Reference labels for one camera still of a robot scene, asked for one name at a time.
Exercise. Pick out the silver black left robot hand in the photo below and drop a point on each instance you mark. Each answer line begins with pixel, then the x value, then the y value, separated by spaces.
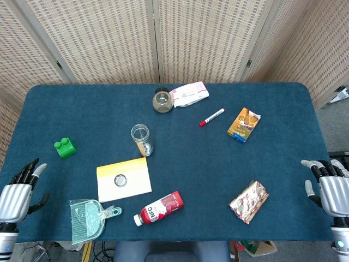
pixel 13 200

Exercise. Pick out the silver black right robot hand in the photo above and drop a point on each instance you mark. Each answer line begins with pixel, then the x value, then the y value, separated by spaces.
pixel 335 193

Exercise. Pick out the small round metal object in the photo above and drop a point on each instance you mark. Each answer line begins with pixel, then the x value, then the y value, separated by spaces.
pixel 120 180

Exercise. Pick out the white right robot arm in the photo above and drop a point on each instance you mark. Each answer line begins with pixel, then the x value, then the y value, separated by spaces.
pixel 340 237

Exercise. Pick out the clear drinking glass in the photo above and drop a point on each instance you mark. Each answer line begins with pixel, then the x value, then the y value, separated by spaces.
pixel 141 136

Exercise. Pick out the chrome stool base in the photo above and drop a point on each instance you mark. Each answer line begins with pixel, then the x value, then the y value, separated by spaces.
pixel 43 253

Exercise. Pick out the woven folding screen panel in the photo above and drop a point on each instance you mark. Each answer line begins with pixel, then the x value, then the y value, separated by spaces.
pixel 103 41
pixel 327 54
pixel 272 41
pixel 19 49
pixel 5 131
pixel 207 41

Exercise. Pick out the green toy block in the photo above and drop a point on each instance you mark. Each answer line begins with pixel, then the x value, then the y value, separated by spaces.
pixel 66 150

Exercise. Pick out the green packaged dustpan brush set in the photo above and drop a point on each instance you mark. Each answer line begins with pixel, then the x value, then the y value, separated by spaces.
pixel 87 221

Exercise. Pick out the gold red snack packet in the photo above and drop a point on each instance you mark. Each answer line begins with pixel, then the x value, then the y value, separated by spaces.
pixel 249 202

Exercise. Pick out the open cardboard box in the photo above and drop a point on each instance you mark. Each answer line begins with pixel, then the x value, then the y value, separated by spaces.
pixel 259 248

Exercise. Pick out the white metal stand foot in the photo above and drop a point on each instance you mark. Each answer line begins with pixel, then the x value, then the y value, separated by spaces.
pixel 340 95

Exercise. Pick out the orange blue carton box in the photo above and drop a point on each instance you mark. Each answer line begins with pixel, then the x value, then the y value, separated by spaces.
pixel 243 125

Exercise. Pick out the yellow white book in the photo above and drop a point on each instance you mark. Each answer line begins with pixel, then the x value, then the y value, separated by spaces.
pixel 133 185

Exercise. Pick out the black screen hinge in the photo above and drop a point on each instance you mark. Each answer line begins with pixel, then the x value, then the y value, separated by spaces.
pixel 249 63
pixel 59 65

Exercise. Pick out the red white marker pen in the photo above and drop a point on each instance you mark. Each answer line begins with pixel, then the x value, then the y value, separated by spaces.
pixel 212 117

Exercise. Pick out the red NFC juice bottle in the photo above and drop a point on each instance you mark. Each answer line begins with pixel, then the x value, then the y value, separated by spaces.
pixel 161 208

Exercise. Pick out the blue table cloth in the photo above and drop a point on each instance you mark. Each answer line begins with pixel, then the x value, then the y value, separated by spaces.
pixel 191 152

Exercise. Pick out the pink white tissue pack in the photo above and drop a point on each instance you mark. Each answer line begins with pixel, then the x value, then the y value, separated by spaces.
pixel 189 94

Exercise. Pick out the round glass jar black lid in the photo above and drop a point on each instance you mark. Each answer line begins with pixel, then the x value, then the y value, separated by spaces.
pixel 162 102

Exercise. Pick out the black equipment frame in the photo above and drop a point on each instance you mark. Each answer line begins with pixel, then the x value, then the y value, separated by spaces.
pixel 339 154

